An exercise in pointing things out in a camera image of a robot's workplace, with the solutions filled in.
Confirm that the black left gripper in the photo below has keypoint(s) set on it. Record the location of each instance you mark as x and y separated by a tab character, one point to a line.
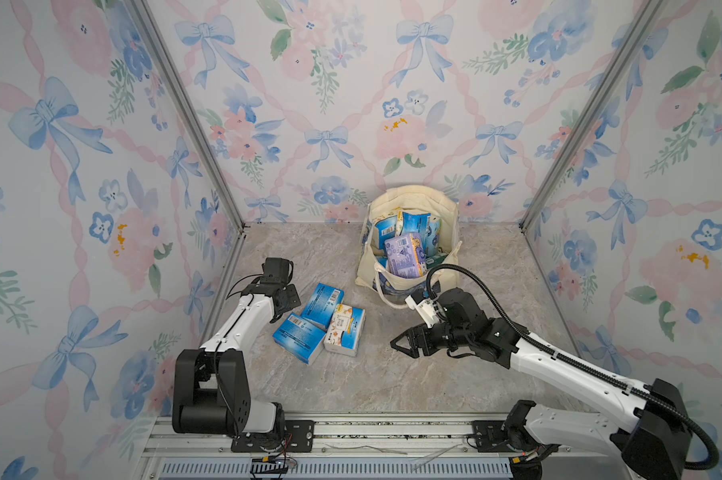
294	297

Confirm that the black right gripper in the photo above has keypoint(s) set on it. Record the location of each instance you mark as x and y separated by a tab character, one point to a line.
412	338

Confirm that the floral orange blue tissue pack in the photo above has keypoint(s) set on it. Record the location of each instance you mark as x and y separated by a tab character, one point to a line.
344	331

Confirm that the purple tissue pack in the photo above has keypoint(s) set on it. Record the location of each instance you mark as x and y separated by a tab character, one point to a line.
405	256

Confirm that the cream canvas bag starry print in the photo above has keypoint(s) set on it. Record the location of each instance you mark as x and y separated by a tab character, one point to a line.
372	272

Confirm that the blue tissue pack barcode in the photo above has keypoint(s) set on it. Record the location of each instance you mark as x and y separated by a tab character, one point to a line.
415	223

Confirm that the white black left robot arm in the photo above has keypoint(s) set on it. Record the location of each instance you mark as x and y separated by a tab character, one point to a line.
211	388

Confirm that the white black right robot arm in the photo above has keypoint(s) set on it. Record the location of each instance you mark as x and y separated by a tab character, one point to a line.
644	426

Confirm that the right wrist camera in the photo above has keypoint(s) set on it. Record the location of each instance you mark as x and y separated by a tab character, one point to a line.
426	309

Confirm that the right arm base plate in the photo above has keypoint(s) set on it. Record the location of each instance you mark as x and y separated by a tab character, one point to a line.
489	436

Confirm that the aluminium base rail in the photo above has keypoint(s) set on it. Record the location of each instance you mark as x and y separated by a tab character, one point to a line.
414	436

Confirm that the grey slotted cable duct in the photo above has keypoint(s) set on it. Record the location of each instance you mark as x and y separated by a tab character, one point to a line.
338	468

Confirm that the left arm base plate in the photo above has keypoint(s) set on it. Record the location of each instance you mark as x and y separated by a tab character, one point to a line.
292	436

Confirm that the left aluminium corner post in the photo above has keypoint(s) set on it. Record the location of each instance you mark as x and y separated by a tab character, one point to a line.
148	29

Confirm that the aluminium corner post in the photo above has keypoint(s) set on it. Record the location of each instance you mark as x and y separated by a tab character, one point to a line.
637	32
148	29

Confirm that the right aluminium corner post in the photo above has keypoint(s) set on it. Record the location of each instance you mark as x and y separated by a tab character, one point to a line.
637	32

